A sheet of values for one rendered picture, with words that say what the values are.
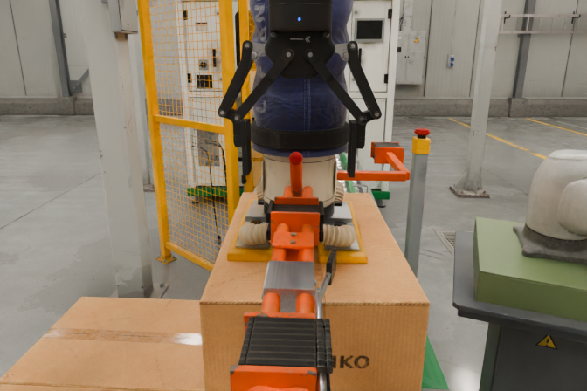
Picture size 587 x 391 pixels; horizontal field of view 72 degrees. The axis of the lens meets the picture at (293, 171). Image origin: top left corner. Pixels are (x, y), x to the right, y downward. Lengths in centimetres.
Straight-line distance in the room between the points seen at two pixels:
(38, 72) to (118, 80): 993
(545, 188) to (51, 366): 140
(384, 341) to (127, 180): 177
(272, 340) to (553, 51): 1146
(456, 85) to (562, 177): 966
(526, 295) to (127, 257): 195
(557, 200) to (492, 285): 28
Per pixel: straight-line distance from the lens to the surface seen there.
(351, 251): 87
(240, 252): 86
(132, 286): 256
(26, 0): 1219
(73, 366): 136
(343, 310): 75
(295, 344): 41
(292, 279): 52
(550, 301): 120
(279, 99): 84
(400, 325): 79
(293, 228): 69
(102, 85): 226
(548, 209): 125
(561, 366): 142
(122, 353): 135
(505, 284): 117
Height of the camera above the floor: 135
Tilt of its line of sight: 15 degrees down
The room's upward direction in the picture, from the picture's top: straight up
